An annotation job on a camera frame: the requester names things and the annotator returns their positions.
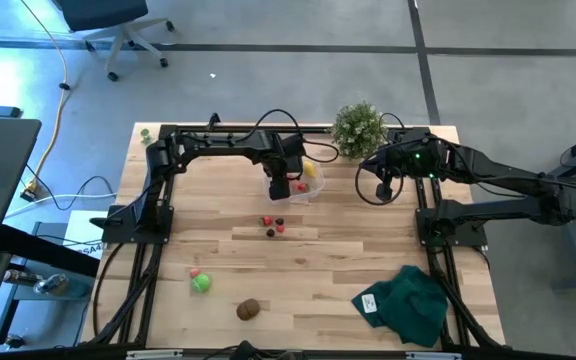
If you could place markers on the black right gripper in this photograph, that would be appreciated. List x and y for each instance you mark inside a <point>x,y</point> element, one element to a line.
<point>393,162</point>

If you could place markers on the white paper box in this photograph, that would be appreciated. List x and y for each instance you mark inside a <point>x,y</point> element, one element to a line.
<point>80,235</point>

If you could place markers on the grey metal desk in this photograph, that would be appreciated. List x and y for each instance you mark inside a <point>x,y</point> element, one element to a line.
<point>568,230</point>

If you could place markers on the yellow lemon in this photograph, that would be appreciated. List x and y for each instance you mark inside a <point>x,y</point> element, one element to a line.
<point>309,169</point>

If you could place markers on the black table-level camera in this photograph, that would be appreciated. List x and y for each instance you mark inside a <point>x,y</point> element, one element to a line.
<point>245,351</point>

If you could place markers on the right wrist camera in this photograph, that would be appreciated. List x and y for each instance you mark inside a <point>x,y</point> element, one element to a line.
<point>384,192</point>

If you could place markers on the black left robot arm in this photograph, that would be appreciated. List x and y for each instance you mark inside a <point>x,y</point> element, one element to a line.
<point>218,144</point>

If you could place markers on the potted green plant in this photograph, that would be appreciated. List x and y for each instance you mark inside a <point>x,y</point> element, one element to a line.
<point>359,130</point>

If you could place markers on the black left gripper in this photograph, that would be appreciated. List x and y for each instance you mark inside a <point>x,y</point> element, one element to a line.
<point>285,157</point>

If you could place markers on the green lime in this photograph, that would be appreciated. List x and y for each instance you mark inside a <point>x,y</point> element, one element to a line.
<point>201,283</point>

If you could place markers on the red cherry tomato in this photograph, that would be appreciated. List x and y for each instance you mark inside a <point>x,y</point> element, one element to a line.
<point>280,228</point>

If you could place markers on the silver metal bracket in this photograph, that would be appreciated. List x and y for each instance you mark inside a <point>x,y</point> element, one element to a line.
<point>153,355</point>
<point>433,356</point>

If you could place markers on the dark office chair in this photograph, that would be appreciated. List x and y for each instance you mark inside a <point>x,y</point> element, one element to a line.
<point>103,12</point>

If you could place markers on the black aluminium table frame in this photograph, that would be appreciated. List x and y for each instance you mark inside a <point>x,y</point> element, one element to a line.
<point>228,129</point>

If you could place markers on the small pink fruit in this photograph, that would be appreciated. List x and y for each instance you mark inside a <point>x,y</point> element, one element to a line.
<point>194,273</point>

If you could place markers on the leafy red strawberry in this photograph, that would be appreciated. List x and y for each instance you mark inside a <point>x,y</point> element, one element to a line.
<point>268,220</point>

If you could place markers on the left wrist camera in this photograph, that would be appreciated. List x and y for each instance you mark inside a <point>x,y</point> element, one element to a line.
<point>279,188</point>

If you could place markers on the clear plastic tupperware container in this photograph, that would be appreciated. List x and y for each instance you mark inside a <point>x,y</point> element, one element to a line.
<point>318,187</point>

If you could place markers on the black clamp knob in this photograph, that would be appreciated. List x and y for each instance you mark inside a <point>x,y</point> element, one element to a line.
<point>213,121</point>

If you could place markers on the dark green cloth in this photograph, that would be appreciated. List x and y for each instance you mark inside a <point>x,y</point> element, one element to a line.
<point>408,310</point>

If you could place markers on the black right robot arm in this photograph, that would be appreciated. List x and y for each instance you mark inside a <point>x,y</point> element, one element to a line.
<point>493,167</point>

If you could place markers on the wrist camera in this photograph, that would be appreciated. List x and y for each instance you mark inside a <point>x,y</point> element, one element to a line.
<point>279,188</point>
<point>384,192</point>

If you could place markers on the brown kiwi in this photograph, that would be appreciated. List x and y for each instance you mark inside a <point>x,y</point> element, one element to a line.
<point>248,309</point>

